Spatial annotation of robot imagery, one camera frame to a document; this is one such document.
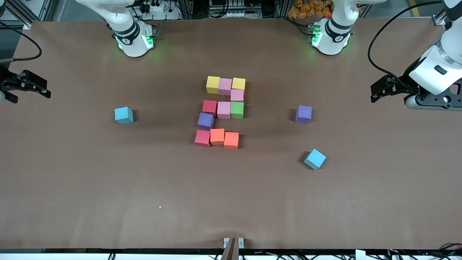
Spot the green foam cube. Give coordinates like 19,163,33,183
230,102,245,120

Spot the aluminium frame profile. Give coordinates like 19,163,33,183
0,0,47,30
431,0,462,26

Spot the brown table mat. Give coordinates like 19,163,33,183
0,18,462,250

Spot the red-pink foam cube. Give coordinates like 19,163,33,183
195,130,212,148
202,100,218,117

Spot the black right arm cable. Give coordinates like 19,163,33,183
0,20,42,65

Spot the white power strip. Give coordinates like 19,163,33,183
139,0,165,13

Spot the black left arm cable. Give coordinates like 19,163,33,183
367,0,444,87

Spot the brown upright post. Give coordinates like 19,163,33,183
221,238,240,260

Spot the cyan foam cube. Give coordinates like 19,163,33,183
304,149,327,170
114,107,134,125

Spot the purple foam cube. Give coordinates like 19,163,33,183
197,112,215,130
296,105,313,124

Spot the orange foam cube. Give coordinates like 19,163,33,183
210,128,226,146
224,132,240,150

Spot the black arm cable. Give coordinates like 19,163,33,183
367,0,444,87
0,20,42,65

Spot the small metal bracket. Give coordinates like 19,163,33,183
223,237,244,249

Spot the metal equipment rack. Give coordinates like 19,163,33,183
209,0,262,19

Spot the bag of orange items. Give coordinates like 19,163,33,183
288,0,334,19

